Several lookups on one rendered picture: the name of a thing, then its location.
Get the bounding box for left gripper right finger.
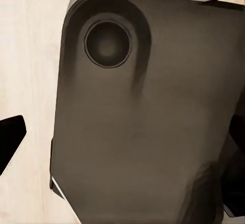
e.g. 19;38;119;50
229;114;245;156

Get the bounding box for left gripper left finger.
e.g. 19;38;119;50
0;115;27;176

